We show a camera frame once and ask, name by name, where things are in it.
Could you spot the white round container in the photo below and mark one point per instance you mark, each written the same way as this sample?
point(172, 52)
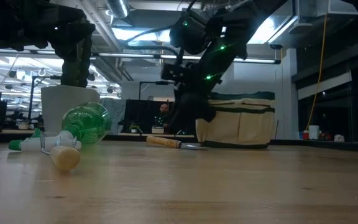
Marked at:
point(314, 132)

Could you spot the cream canvas gardening bag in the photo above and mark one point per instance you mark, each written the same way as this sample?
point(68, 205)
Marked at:
point(238, 124)

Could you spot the green plastic spray bottle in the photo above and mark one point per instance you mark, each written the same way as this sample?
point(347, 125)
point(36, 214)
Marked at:
point(87, 123)

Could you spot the person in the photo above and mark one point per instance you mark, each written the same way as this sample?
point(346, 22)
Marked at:
point(163, 113)

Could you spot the silver ceiling duct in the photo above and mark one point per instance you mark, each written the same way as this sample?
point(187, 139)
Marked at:
point(118, 7)

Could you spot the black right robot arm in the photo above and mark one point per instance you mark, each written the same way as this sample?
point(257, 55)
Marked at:
point(228, 34)

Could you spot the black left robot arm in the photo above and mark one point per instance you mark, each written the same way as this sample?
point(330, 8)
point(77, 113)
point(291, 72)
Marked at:
point(8, 25)

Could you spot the grey covered object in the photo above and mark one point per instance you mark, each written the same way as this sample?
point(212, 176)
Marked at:
point(115, 113)

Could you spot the black partition screen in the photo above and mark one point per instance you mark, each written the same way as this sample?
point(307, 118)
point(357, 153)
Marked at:
point(141, 115)

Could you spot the long ceiling light strip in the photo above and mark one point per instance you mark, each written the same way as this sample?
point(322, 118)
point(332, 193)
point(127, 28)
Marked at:
point(129, 55)

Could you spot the green cactus plant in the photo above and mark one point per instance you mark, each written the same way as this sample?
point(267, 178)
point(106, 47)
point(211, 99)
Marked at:
point(73, 73)

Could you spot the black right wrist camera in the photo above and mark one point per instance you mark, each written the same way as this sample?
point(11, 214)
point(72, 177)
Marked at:
point(176, 73)

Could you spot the small green potted plant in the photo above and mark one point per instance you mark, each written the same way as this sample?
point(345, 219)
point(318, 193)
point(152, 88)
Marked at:
point(134, 127)

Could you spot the black metal stand frame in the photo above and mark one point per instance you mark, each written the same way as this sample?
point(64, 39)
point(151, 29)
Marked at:
point(31, 96)

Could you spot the black frame rig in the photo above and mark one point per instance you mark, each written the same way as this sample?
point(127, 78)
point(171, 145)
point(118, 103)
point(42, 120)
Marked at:
point(154, 82)

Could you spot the small white planter box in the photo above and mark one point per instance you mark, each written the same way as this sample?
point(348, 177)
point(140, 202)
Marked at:
point(158, 130)

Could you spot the wooden background desk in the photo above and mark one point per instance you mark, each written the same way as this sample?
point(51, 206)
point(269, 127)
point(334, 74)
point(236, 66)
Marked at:
point(8, 131)

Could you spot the small red container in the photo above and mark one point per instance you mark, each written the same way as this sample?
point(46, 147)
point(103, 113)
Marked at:
point(305, 135)

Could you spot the white plant pot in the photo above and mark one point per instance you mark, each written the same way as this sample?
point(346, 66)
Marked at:
point(54, 105)

